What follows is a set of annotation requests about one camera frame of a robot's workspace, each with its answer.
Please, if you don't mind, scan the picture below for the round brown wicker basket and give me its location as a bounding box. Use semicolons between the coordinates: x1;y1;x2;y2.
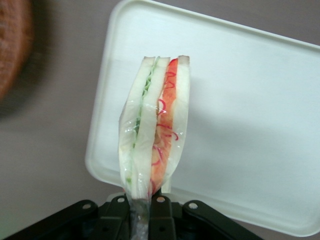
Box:
0;0;35;117

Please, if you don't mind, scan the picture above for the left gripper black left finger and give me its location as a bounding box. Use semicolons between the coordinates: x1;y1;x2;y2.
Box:
4;194;133;240

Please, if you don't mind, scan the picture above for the beige plastic tray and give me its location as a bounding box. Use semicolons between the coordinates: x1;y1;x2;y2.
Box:
84;0;320;238

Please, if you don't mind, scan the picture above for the triangle sandwich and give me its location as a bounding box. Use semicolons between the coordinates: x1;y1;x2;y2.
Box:
118;54;193;240

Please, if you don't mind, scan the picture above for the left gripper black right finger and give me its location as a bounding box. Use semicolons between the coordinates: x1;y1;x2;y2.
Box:
149;192;266;240

